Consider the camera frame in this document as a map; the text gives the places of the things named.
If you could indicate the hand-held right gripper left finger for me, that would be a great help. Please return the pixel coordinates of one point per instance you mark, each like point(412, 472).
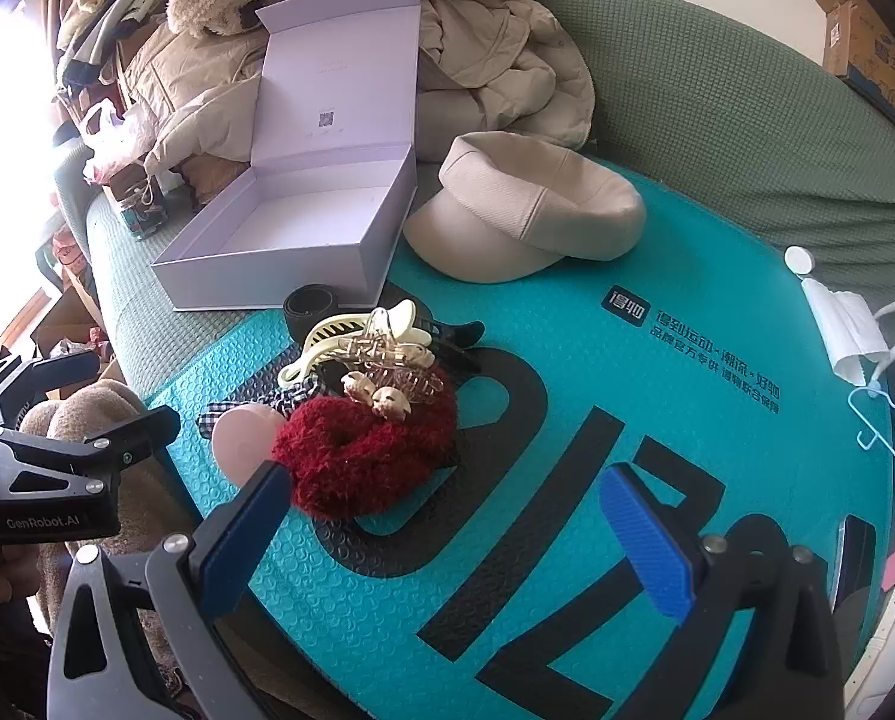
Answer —
point(241, 536)

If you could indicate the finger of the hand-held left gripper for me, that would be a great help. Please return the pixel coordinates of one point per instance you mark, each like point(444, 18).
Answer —
point(42, 379)
point(117, 439)

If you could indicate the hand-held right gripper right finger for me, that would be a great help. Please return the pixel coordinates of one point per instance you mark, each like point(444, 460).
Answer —
point(646, 547)

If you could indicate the black white checkered scrunchie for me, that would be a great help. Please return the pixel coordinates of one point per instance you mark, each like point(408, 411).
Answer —
point(213, 414)

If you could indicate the pink round compact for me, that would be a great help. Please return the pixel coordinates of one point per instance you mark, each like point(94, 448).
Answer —
point(241, 435)

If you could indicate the red fuzzy scrunchie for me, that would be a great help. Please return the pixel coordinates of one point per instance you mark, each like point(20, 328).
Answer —
point(365, 457)

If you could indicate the cream hair claw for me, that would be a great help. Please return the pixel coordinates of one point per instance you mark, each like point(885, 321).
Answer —
point(327, 330)

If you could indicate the black round hair band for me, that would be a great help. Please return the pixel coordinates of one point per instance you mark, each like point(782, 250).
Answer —
point(301, 307)

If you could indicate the clear brown hair claw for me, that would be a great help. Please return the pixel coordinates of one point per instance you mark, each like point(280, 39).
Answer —
point(387, 360)

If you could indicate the black hair claw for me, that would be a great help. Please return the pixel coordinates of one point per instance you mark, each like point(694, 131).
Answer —
point(455, 337)

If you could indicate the pale lilac gift box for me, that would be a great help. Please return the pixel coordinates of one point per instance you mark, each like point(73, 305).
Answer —
point(305, 217)

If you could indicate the person's leg beige pants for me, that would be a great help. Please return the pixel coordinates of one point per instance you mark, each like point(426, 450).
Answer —
point(95, 409)

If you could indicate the cardboard box of clutter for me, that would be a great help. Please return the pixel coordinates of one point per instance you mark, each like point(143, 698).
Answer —
point(65, 322)

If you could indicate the clear jar teal label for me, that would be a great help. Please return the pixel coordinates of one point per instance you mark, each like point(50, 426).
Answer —
point(138, 206)

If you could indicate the teal bubble mailer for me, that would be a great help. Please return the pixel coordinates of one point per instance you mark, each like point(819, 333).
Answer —
point(567, 360)

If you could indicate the white plastic bag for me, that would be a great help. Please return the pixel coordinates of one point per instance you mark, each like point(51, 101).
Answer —
point(117, 139)

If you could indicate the light blue hanger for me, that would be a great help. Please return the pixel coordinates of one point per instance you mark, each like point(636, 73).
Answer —
point(879, 435)

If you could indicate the brown cushion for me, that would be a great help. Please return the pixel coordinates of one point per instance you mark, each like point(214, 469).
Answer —
point(215, 180)

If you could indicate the white tissue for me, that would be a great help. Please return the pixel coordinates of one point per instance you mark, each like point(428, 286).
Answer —
point(845, 322)

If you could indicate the beige puffer jacket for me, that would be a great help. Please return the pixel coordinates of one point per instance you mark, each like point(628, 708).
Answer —
point(192, 105)

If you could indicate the white round bottle cap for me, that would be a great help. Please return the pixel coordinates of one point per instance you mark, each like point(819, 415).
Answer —
point(798, 260)

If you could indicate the beige cap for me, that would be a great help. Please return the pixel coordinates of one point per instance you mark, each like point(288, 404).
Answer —
point(537, 202)

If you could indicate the cream navy striped garment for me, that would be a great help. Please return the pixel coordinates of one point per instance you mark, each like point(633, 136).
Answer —
point(110, 0)

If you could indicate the green sofa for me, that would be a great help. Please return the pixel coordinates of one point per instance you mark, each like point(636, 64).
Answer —
point(717, 127)

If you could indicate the grey cushion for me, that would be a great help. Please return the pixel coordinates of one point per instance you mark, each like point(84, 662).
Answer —
point(455, 124)

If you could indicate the open cardboard box blue print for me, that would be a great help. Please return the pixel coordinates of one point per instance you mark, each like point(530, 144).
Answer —
point(867, 45)

